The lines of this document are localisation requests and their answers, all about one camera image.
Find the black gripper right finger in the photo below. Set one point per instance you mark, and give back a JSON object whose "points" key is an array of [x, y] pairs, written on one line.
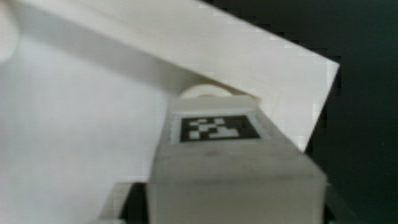
{"points": [[339, 213]]}

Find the white square tabletop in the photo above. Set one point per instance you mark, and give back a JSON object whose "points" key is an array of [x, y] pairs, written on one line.
{"points": [[102, 58]]}

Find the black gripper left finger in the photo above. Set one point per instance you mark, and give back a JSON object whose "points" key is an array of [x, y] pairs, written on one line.
{"points": [[125, 209]]}

